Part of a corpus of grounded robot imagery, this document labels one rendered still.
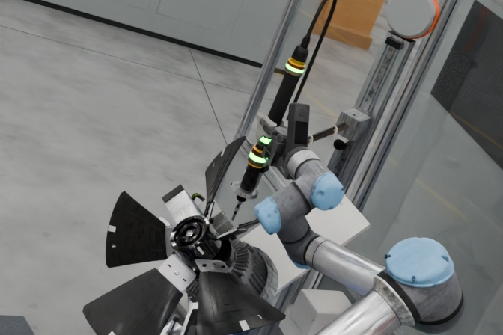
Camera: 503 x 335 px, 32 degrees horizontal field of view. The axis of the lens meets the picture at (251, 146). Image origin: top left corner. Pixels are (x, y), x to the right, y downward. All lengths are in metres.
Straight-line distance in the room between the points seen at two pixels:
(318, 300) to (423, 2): 0.98
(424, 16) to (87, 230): 2.50
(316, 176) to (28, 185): 3.14
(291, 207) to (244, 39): 6.20
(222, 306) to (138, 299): 0.27
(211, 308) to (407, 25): 1.08
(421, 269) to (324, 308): 1.20
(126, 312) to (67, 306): 1.72
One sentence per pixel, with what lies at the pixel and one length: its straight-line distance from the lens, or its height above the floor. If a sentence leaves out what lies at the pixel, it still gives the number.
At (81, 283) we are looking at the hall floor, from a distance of 4.27.
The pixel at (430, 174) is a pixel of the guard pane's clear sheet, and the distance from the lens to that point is 2.78.
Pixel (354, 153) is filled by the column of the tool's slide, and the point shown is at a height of 1.40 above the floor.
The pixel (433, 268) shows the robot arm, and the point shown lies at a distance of 1.67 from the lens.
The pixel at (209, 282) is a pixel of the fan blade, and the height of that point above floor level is 1.19.
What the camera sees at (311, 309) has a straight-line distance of 2.83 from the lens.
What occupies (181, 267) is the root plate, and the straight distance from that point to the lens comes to 2.42.
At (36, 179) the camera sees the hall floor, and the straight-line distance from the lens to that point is 5.02.
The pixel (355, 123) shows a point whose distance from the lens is 2.72.
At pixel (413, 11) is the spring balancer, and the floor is 1.89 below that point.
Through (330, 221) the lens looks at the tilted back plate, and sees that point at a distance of 2.58.
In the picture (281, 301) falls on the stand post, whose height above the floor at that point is 1.02.
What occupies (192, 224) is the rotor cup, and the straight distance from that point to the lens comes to 2.40.
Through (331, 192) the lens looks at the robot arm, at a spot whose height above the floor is 1.62.
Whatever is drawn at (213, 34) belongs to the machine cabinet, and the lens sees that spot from 8.02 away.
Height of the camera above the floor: 2.34
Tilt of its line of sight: 21 degrees down
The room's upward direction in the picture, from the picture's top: 22 degrees clockwise
